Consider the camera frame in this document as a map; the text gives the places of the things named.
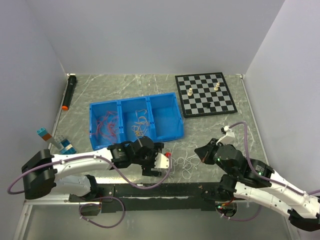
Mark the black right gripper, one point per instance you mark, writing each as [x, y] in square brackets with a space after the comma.
[204, 152]

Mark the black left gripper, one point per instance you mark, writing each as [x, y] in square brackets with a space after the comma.
[147, 169]

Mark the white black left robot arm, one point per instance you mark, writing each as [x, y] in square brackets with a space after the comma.
[46, 173]

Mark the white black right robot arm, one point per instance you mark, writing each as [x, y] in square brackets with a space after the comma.
[257, 182]

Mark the blue middle plastic bin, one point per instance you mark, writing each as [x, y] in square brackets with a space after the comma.
[135, 119]

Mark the blue plastic bin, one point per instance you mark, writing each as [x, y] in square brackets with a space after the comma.
[104, 124]
[166, 122]
[135, 119]

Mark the blue right plastic bin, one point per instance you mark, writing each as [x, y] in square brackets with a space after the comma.
[166, 122]

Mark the blue left plastic bin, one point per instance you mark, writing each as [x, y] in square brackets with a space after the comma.
[104, 124]

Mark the black chess piece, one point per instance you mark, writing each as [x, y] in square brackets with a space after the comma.
[207, 105]

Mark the black grey chessboard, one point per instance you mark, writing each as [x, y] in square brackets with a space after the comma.
[203, 84]

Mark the cream chess piece left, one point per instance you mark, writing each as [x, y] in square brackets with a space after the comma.
[190, 92]

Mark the cream chess piece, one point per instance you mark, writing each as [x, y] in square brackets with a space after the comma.
[217, 86]
[190, 92]

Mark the cream chess piece right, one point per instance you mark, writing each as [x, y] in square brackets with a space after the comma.
[217, 86]

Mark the toy brick tower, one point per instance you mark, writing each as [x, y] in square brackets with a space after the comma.
[61, 143]

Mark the black marker orange cap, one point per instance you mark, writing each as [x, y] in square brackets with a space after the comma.
[71, 85]

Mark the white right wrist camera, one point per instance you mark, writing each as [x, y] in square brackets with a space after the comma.
[228, 136]

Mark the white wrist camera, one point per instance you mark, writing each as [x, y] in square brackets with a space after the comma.
[163, 160]
[228, 136]

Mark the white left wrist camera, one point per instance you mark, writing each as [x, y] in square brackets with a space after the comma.
[163, 160]

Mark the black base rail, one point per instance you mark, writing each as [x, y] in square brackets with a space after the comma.
[167, 196]

